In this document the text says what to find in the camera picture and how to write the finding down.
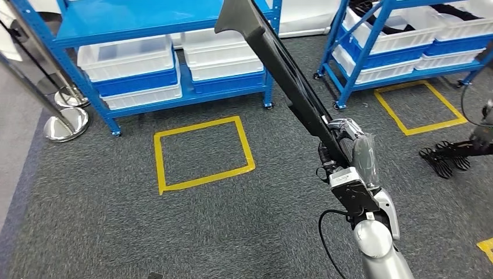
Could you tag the chrome stanchion post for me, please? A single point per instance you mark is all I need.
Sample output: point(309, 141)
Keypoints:
point(65, 125)
point(71, 98)

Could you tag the white car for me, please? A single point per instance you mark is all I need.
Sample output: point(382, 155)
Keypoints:
point(308, 15)

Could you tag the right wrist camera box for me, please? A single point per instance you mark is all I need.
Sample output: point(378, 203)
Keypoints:
point(352, 196)

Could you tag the blue metal shelf rack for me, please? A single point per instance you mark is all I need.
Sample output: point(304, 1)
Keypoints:
point(134, 19)
point(354, 65)

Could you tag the black plastic panel part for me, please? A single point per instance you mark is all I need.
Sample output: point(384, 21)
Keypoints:
point(277, 57)

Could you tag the yellow floor tape square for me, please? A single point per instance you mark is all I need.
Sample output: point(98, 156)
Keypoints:
point(160, 161)

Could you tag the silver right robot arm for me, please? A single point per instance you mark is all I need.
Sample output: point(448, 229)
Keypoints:
point(373, 238)

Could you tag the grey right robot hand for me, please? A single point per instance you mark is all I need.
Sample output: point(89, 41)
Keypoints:
point(366, 158)

